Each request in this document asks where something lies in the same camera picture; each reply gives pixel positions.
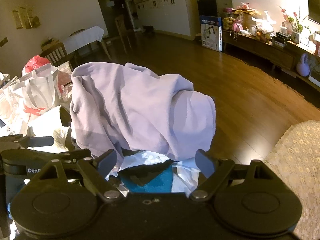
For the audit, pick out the dining table with white cloth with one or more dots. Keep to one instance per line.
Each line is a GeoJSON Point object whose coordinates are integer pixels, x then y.
{"type": "Point", "coordinates": [82, 38]}

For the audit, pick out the teal cloth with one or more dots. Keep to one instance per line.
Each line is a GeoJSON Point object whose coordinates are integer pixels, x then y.
{"type": "Point", "coordinates": [160, 182]}

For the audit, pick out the dark door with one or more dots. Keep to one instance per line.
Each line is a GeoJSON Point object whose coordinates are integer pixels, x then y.
{"type": "Point", "coordinates": [110, 10]}

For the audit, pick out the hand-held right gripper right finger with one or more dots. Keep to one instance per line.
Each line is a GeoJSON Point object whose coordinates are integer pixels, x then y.
{"type": "Point", "coordinates": [205, 163]}

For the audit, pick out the pink printed bag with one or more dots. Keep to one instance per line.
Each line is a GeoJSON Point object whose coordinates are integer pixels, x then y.
{"type": "Point", "coordinates": [62, 76]}

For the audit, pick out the wooden chair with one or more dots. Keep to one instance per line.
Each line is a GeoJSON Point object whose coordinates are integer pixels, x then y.
{"type": "Point", "coordinates": [53, 53]}
{"type": "Point", "coordinates": [122, 30]}

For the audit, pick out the plastic bag of fruit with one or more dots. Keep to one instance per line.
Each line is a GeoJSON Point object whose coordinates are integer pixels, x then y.
{"type": "Point", "coordinates": [265, 27]}

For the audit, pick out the blue and white cardboard box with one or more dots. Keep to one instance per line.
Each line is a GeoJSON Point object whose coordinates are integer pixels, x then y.
{"type": "Point", "coordinates": [211, 35]}

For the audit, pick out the wall television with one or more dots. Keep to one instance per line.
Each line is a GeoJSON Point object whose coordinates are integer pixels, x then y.
{"type": "Point", "coordinates": [313, 0]}

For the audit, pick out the red plastic bag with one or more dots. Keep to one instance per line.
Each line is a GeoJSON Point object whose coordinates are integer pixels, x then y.
{"type": "Point", "coordinates": [35, 63]}

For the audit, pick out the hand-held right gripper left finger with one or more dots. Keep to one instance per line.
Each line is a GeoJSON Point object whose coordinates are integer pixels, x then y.
{"type": "Point", "coordinates": [108, 160]}

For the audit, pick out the white dragonfly print tote bag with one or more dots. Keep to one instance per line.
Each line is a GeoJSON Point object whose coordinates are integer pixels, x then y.
{"type": "Point", "coordinates": [37, 92]}

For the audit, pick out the long wooden TV cabinet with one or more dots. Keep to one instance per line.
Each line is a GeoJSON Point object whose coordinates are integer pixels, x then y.
{"type": "Point", "coordinates": [265, 50]}

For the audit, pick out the pink toy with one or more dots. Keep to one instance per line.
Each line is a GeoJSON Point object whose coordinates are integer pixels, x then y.
{"type": "Point", "coordinates": [237, 26]}

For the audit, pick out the lavender shirt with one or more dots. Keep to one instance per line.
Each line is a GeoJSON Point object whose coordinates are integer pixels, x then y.
{"type": "Point", "coordinates": [140, 110]}

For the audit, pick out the purple kettlebell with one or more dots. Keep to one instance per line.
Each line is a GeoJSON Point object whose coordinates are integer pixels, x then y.
{"type": "Point", "coordinates": [303, 68]}

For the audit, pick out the glass vase with flowers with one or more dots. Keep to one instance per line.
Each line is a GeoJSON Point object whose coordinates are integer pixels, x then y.
{"type": "Point", "coordinates": [295, 36]}

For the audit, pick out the white sideboard cabinet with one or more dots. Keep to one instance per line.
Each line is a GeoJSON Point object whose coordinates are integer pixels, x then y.
{"type": "Point", "coordinates": [170, 12]}

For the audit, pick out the black cabinet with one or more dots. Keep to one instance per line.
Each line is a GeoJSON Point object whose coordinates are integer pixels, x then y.
{"type": "Point", "coordinates": [206, 7]}

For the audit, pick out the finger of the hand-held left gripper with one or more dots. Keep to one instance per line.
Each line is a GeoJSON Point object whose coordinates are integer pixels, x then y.
{"type": "Point", "coordinates": [40, 141]}
{"type": "Point", "coordinates": [77, 154]}

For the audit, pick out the small black box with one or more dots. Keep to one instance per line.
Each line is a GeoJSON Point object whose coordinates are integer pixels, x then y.
{"type": "Point", "coordinates": [149, 31]}

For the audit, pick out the clear snack jar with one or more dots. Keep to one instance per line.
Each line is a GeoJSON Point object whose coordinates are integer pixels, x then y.
{"type": "Point", "coordinates": [228, 20]}

